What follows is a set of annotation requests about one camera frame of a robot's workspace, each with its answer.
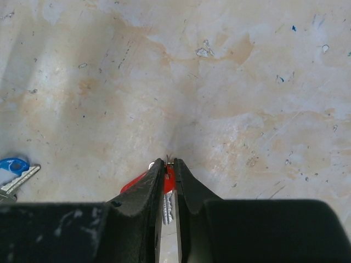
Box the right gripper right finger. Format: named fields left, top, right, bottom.
left=174, top=159, right=228, bottom=262

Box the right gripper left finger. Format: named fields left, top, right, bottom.
left=105, top=158, right=165, bottom=262

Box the bunch of tagged keys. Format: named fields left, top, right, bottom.
left=1, top=157, right=41, bottom=204

